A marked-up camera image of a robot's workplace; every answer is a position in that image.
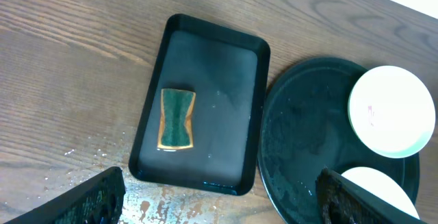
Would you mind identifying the light green front plate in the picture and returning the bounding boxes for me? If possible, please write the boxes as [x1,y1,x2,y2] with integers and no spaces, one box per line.
[342,166,420,219]

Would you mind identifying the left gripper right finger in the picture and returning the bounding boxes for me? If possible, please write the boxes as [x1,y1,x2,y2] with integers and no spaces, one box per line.
[315,168,423,224]

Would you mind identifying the orange green sponge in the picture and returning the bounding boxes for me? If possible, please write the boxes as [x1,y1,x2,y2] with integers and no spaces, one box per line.
[157,88,196,151]

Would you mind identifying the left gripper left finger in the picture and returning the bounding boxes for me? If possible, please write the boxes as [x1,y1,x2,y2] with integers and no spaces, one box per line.
[8,166,126,224]

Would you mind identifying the light green plate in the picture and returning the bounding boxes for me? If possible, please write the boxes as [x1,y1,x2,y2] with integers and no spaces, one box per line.
[348,66,436,158]
[342,166,420,219]

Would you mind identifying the black rectangular tray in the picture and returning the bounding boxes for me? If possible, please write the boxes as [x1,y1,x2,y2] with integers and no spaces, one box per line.
[129,14,270,196]

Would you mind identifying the black round tray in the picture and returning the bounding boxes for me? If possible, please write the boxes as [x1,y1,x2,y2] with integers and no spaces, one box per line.
[258,58,420,223]

